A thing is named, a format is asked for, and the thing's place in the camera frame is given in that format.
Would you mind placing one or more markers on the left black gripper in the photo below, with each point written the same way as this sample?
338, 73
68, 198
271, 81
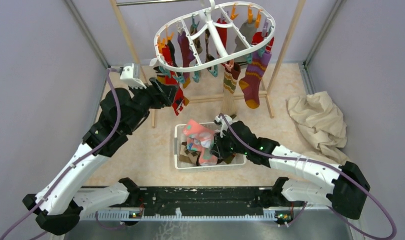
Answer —
163, 96

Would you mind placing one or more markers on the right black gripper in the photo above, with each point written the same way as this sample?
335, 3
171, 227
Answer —
218, 149

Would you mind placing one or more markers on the pink green patterned sock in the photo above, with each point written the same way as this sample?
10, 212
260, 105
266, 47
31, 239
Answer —
199, 132

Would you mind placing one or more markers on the red white patterned sock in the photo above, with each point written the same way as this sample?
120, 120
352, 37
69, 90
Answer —
259, 37

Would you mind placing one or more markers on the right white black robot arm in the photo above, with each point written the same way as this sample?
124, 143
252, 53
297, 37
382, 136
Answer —
298, 165

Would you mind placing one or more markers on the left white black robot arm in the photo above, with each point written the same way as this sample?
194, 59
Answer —
60, 206

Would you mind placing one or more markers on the white oval clip hanger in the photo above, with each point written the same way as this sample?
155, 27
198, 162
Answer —
208, 17

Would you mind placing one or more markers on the red snowflake sock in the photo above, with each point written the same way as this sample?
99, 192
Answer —
180, 102

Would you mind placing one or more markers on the maroon sock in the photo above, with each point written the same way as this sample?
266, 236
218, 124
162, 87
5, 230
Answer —
187, 56

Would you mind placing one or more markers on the beige striped ribbed sock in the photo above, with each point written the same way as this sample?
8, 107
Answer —
230, 82

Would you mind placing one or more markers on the purple striped sock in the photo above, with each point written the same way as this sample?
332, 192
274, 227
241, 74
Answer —
250, 84

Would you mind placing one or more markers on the cream crumpled cloth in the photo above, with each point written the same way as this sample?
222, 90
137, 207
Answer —
322, 124

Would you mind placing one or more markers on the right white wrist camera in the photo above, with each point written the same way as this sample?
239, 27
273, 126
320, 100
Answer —
224, 121

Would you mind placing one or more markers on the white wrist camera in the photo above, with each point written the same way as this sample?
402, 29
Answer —
224, 121
130, 75

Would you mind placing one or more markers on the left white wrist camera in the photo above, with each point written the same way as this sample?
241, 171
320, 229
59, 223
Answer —
130, 75

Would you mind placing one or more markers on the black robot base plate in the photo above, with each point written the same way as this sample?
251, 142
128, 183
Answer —
208, 201

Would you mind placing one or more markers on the aluminium rail front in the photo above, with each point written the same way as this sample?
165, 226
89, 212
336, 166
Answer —
103, 198

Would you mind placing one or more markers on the wooden rack frame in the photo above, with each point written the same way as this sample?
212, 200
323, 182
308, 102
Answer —
212, 98

